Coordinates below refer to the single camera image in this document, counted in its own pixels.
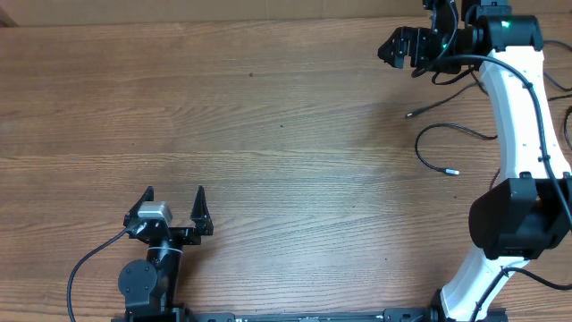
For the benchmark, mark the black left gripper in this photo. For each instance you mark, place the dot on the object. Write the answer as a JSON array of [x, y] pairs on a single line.
[[199, 216]]

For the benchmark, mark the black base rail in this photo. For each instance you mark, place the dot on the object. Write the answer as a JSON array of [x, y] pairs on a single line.
[[313, 316]]

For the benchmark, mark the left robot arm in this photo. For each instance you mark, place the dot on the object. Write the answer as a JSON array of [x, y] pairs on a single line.
[[149, 285]]

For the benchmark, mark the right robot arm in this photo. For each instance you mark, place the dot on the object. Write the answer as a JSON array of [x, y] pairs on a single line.
[[529, 211]]

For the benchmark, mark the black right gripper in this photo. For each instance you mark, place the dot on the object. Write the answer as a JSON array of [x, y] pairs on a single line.
[[418, 38]]

